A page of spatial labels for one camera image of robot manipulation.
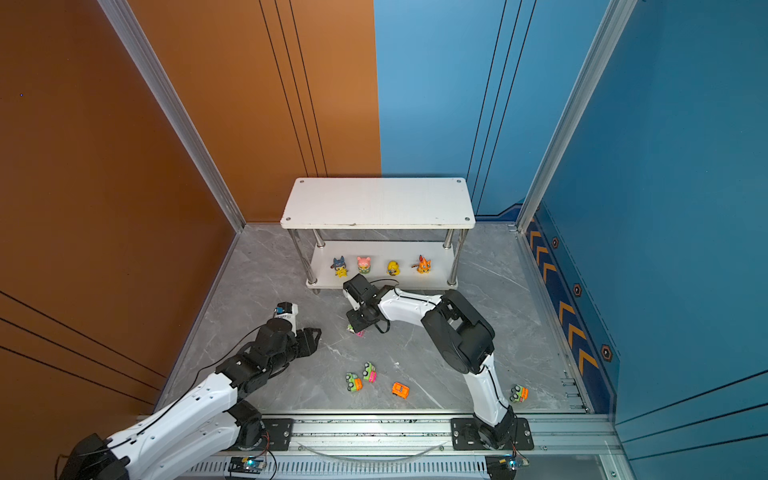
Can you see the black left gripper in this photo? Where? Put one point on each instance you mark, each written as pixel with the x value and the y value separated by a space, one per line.
pixel 307 340

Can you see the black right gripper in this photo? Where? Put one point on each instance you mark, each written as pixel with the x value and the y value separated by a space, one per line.
pixel 352 320

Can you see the pink green toy figure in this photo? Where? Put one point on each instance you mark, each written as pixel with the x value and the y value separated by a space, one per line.
pixel 364 265

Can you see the yellow pikachu toy figure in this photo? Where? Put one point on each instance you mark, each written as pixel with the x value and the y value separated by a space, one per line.
pixel 339 267

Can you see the orange dragon toy figure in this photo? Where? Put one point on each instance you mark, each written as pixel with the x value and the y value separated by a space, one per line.
pixel 423 266

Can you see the orange green toy truck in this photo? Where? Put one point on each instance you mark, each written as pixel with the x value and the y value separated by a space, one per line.
pixel 518 393

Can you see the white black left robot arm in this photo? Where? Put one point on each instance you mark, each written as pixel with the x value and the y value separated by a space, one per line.
pixel 211 416

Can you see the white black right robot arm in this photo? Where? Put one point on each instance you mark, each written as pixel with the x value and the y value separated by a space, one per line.
pixel 462 336

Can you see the white two-tier shelf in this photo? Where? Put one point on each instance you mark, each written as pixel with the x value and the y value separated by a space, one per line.
pixel 321 205

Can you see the green orange toy car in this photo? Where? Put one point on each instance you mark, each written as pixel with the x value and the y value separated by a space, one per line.
pixel 353 382

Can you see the green circuit board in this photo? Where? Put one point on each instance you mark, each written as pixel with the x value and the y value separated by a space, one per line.
pixel 246 465
pixel 505 467

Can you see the right green circuit board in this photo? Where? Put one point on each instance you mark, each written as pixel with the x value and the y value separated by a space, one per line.
pixel 505 467

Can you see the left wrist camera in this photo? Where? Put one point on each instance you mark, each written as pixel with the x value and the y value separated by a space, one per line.
pixel 287 311

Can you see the left aluminium corner post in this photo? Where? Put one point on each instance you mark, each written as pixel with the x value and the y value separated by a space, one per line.
pixel 129 31

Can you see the aluminium corner post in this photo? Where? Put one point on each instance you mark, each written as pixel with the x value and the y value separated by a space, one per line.
pixel 129 31
pixel 608 34

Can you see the right aluminium corner post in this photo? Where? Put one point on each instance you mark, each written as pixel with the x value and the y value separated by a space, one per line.
pixel 608 34

